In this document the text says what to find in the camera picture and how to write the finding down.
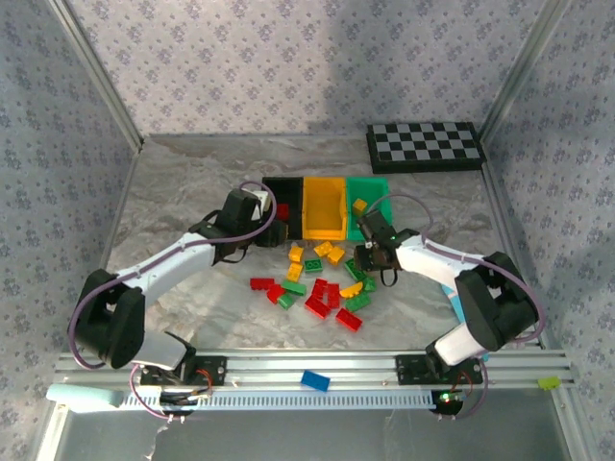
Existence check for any black plastic bin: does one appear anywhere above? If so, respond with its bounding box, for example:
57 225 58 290
261 176 307 241

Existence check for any yellow plastic bin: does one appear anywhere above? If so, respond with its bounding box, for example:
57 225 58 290
301 176 350 241

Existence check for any green plastic bin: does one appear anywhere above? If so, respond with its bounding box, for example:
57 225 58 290
345 176 396 242

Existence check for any black grey chessboard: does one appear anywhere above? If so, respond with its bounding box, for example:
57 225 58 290
365 121 488 175

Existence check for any blue lego brick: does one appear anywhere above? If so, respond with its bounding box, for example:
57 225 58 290
300 370 332 393

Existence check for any right circuit board with LED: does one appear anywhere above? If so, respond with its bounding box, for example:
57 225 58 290
430 389 466 415

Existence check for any left circuit board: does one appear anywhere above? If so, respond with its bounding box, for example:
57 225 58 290
160 389 213 410

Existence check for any light blue foam piece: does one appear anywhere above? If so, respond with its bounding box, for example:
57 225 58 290
45 383 127 415

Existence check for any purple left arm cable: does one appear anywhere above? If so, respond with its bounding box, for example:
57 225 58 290
66 181 279 422

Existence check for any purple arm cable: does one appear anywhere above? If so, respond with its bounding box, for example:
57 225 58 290
66 181 279 422
367 193 547 423

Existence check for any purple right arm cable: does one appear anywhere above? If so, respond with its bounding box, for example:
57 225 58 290
367 193 547 423

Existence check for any aluminium frame bar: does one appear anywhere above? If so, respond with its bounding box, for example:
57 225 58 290
36 143 145 461
47 0 145 150
480 139 595 461
479 0 574 141

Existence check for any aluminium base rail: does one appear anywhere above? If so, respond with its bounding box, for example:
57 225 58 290
53 349 577 391

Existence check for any red wire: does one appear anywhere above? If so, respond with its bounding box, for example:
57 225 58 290
454 370 475 398
194 368 215 396

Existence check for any white slotted cable duct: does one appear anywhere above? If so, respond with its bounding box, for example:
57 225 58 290
122 388 441 412

